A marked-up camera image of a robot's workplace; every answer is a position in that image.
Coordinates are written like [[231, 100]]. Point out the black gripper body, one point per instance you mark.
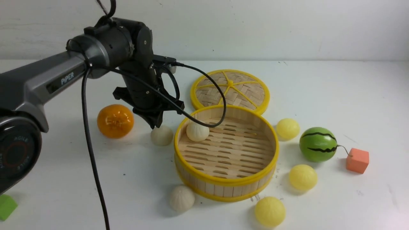
[[146, 92]]

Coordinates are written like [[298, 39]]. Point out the white bun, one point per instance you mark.
[[196, 132], [181, 199], [161, 136]]

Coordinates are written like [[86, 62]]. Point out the green block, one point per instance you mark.
[[7, 206]]

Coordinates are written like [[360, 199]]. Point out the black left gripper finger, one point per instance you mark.
[[155, 121]]

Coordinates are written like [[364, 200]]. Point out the yellow rimmed bamboo steamer tray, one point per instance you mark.
[[235, 162]]

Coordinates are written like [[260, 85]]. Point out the orange toy tangerine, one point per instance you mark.
[[115, 121]]

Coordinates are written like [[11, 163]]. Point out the orange foam cube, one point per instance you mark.
[[357, 160]]

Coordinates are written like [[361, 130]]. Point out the green toy watermelon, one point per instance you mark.
[[318, 144]]

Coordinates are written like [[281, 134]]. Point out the yellow rimmed woven steamer lid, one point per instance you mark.
[[239, 88]]

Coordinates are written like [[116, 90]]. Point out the yellow bun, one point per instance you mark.
[[270, 212], [303, 178], [287, 128]]

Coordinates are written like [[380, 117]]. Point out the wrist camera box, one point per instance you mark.
[[159, 61]]

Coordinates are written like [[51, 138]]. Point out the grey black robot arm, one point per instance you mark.
[[116, 43]]

